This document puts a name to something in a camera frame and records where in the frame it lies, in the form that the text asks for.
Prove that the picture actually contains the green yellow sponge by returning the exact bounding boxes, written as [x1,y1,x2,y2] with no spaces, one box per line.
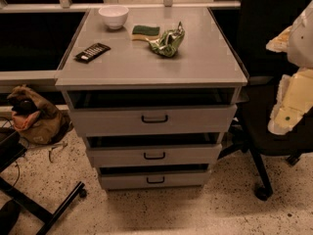
[132,25,159,41]

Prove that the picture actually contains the grey drawer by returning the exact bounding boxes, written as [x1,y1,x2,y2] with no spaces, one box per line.
[99,171,209,190]
[86,144,222,167]
[69,105,237,136]

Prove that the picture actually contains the glasses on floor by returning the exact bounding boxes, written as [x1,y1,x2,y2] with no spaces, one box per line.
[48,142,67,163]

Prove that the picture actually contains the grey drawer cabinet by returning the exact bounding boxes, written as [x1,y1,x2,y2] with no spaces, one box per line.
[56,8,247,178]

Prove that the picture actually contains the grey top drawer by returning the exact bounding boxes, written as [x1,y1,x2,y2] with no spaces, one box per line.
[69,105,237,136]

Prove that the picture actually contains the black office chair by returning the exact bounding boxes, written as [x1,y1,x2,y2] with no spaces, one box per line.
[221,0,313,201]

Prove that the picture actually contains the grey bottom drawer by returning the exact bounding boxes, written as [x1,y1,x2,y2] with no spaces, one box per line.
[99,171,209,190]

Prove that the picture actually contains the black stand with wheels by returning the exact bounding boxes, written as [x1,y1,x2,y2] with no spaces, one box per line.
[0,127,87,235]

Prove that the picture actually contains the black headphones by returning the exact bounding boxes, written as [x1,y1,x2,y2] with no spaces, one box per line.
[13,99,37,115]

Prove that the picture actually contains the black remote control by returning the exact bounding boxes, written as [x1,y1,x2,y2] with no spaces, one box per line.
[74,43,110,64]

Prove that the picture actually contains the white bowl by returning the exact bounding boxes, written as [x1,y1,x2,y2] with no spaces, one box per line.
[99,5,129,29]

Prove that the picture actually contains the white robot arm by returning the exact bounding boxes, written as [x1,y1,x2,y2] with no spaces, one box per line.
[266,1,313,135]

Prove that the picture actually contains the crumpled green chip bag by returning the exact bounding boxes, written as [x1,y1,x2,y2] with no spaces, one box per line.
[149,23,185,58]

